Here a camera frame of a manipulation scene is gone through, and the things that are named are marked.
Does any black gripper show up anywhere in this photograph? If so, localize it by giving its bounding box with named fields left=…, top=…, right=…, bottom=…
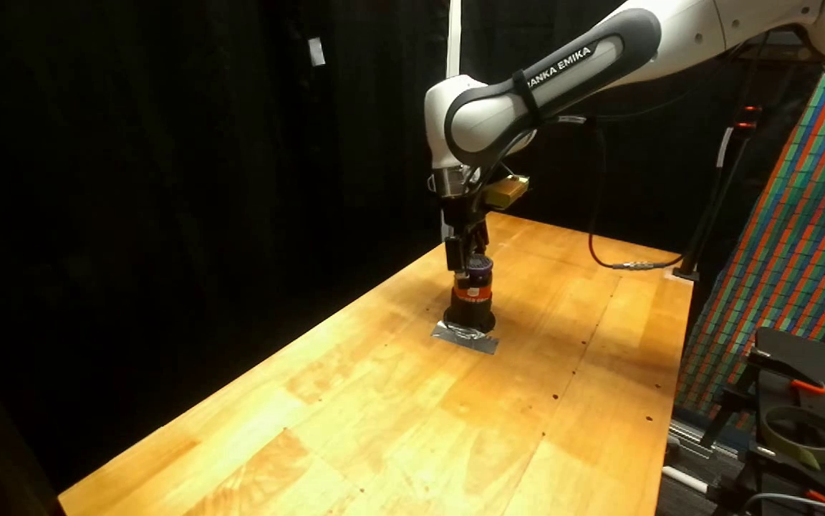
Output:
left=438, top=187, right=492, bottom=276

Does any brown cup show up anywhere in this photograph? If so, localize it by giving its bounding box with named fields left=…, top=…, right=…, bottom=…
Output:
left=441, top=256, right=500, bottom=335

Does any white vertical pole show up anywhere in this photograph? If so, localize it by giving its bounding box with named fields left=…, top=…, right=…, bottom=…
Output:
left=445, top=0, right=468, bottom=81

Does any white tag on curtain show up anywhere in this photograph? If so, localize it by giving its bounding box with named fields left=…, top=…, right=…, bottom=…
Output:
left=305, top=34, right=331, bottom=72

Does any black curtain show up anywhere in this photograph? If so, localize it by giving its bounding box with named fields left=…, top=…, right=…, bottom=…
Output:
left=0, top=0, right=818, bottom=516

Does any colourful woven panel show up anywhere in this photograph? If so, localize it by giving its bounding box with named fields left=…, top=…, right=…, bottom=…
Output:
left=677, top=61, right=825, bottom=425

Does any black cable loop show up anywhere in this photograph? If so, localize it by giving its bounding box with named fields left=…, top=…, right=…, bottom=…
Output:
left=584, top=111, right=690, bottom=276

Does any black camera stand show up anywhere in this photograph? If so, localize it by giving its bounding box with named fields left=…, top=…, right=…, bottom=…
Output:
left=670, top=101, right=765, bottom=287

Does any aluminium frame rail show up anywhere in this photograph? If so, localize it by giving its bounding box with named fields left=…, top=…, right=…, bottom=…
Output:
left=661, top=416, right=752, bottom=485

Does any grey tape roll ring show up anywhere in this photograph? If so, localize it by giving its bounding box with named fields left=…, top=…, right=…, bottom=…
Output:
left=759, top=405, right=825, bottom=458

